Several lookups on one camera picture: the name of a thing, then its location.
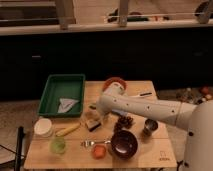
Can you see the orange tomato toy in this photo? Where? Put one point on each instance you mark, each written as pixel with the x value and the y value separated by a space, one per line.
pixel 99 151

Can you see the silver fork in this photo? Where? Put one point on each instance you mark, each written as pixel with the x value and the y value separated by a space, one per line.
pixel 88 143

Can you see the orange bowl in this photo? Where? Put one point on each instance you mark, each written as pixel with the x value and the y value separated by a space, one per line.
pixel 115 80

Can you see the white paper cup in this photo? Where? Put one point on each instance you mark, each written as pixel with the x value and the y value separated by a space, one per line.
pixel 43 127

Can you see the pine cone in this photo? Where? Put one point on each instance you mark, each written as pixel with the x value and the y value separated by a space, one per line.
pixel 123 122

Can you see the grey folded cloth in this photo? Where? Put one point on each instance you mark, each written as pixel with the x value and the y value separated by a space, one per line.
pixel 66 104

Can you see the black chair frame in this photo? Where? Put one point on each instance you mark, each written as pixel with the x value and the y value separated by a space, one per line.
pixel 18 152

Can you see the green plastic tray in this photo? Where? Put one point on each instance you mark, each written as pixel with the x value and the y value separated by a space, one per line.
pixel 62 86

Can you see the wooden blackboard eraser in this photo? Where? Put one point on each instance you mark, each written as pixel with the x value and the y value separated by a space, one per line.
pixel 92 124

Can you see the metal cup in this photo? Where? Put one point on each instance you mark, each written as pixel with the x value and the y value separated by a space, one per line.
pixel 150 126

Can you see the blue sponge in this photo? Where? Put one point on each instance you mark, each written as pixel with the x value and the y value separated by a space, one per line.
pixel 119 112

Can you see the yellow banana toy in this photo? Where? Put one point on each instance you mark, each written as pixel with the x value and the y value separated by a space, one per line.
pixel 68 130

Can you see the dark purple bowl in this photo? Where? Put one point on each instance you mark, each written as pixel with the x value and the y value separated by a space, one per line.
pixel 124 144

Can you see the green plastic cup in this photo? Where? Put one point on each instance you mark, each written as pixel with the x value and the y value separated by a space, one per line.
pixel 58 145

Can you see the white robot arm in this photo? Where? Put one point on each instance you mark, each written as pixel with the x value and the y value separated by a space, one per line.
pixel 196 120

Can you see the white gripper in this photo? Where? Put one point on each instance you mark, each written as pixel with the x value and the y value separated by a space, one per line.
pixel 96 116

